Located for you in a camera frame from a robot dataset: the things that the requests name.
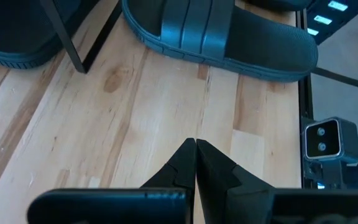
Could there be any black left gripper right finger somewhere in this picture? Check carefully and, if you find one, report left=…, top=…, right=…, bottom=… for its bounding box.
left=196, top=138, right=275, bottom=224

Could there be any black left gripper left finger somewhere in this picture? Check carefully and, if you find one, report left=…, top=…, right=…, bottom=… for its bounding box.
left=140, top=138, right=198, bottom=190

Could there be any black slide with striped strap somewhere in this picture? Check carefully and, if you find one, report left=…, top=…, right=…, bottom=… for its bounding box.
left=121, top=0, right=319, bottom=83

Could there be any wooden shelf with black frame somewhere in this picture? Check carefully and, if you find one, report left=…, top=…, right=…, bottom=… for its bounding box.
left=39, top=0, right=124, bottom=75

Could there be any black rubber slide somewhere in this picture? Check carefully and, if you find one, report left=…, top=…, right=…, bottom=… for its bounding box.
left=0, top=0, right=85, bottom=70

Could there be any black aluminium rig frame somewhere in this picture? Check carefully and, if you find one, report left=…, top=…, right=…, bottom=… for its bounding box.
left=295, top=0, right=358, bottom=190

